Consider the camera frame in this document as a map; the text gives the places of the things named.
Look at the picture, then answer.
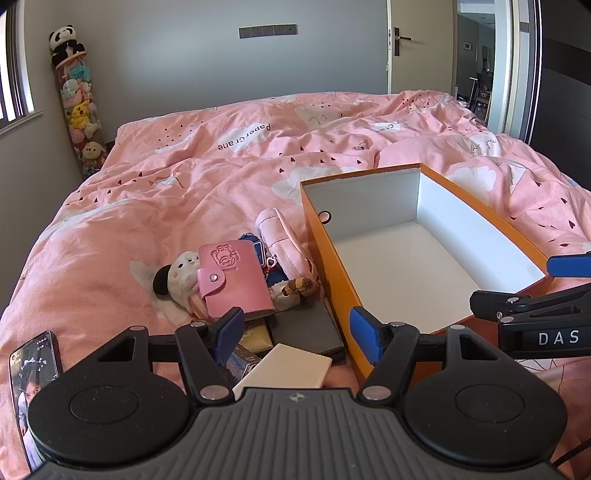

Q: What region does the pink cloud-print duvet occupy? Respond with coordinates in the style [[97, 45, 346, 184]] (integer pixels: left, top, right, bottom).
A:
[[0, 90, 591, 480]]

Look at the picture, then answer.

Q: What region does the dark illustrated card box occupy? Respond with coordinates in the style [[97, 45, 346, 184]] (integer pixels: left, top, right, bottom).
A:
[[222, 345, 260, 385]]

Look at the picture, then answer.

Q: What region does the gold card box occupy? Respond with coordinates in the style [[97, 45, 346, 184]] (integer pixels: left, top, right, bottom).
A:
[[239, 318, 273, 356]]

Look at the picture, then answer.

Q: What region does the grey wall switch panel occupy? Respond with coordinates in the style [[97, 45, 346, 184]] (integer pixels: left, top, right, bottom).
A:
[[238, 24, 297, 39]]

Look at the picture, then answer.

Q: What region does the panda plush on organizer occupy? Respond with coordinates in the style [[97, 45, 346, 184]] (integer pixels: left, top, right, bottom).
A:
[[49, 25, 86, 67]]

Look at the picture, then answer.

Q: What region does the red panda sailor plush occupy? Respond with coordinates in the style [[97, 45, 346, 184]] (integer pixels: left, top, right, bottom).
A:
[[266, 264, 321, 311]]

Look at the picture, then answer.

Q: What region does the beige bedroom door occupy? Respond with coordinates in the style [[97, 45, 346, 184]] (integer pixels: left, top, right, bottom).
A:
[[387, 0, 458, 94]]

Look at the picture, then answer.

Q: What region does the black door handle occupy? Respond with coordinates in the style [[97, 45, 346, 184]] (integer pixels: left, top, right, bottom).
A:
[[393, 27, 412, 57]]

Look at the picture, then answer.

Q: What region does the orange cardboard box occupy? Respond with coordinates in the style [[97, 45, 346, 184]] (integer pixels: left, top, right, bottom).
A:
[[301, 164, 552, 380]]

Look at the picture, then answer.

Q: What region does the window with frame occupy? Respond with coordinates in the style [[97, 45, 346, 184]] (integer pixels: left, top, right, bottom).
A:
[[1, 1, 37, 133]]

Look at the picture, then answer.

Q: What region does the pink umbrella pouch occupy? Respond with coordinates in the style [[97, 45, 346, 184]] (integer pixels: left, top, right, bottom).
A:
[[256, 208, 317, 281]]

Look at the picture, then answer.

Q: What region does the blue Ocean Park tag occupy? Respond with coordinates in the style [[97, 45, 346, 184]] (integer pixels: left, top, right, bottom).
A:
[[239, 233, 266, 264]]

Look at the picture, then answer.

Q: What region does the white panda plush toy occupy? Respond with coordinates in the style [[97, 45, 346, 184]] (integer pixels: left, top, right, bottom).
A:
[[152, 251, 209, 320]]

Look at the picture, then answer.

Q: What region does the dark grey box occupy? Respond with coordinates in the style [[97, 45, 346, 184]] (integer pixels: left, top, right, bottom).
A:
[[266, 300, 346, 363]]

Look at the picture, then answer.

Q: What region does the hanging plush toy organizer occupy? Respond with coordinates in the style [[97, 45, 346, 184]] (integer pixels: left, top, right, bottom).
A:
[[55, 52, 107, 179]]

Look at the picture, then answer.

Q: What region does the pink card holder wallet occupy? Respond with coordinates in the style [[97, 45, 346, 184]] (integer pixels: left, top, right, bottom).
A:
[[197, 240, 274, 320]]

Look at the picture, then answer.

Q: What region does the smartphone with lit screen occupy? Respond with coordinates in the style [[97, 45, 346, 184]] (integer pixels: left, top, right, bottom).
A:
[[9, 331, 62, 472]]

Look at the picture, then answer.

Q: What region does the cream white box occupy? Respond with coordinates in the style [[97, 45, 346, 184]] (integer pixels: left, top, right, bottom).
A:
[[232, 344, 332, 399]]

